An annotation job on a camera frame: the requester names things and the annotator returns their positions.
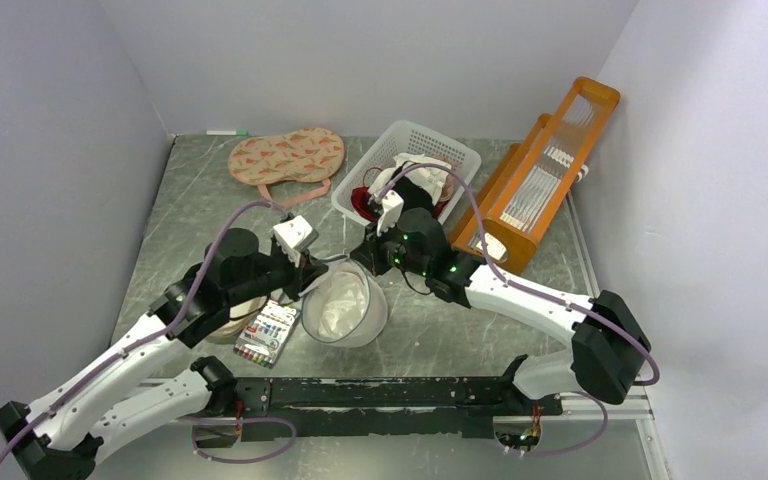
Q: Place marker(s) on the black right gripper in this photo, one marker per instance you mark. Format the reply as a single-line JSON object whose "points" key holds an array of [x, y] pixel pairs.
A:
{"points": [[369, 251]]}

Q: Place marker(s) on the white bra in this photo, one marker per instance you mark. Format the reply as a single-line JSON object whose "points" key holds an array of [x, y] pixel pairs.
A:
{"points": [[345, 299]]}

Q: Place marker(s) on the white green marker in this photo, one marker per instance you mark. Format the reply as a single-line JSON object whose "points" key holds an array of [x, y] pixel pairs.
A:
{"points": [[227, 132]]}

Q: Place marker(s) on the tulip patterned pink pad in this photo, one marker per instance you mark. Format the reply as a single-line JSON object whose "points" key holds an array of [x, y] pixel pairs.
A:
{"points": [[310, 155]]}

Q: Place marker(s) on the white plastic laundry basket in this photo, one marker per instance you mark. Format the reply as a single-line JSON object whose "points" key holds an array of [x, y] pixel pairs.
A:
{"points": [[403, 137]]}

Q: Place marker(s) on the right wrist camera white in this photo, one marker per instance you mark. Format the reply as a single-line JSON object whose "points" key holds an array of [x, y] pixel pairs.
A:
{"points": [[391, 208]]}

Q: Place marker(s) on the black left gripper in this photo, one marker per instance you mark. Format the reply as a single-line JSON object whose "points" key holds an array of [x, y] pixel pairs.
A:
{"points": [[302, 276]]}

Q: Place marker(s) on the orange wooden rack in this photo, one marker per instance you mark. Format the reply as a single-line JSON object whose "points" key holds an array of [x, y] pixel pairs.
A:
{"points": [[522, 196]]}

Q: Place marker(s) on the beige round pad stack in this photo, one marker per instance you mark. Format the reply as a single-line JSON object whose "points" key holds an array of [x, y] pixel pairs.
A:
{"points": [[240, 317]]}

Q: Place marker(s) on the red garment in basket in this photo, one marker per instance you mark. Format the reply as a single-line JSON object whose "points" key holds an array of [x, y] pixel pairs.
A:
{"points": [[361, 198]]}

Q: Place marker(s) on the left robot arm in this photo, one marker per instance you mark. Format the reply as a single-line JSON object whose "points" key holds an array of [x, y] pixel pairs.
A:
{"points": [[67, 433]]}

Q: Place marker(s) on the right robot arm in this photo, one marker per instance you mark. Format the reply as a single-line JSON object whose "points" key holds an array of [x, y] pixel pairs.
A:
{"points": [[605, 347]]}

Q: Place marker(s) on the colour marker pen pack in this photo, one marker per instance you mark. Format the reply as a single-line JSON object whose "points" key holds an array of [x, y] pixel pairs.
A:
{"points": [[263, 340]]}

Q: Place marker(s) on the white box with red logo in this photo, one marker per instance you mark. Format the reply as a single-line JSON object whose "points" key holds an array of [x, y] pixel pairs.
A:
{"points": [[493, 247]]}

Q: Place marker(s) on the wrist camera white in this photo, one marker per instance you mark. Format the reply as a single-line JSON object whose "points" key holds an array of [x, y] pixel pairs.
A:
{"points": [[295, 236], [391, 208]]}

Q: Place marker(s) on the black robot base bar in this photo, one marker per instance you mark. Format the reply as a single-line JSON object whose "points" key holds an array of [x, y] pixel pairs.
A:
{"points": [[320, 407]]}

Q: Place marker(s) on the white garment in basket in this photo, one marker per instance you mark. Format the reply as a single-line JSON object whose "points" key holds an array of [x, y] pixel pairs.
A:
{"points": [[437, 183]]}

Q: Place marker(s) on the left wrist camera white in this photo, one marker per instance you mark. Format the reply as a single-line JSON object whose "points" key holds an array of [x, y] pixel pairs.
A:
{"points": [[295, 236]]}

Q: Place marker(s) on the white mesh laundry bag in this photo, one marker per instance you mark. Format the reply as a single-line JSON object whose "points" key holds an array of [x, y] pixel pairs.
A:
{"points": [[376, 314]]}

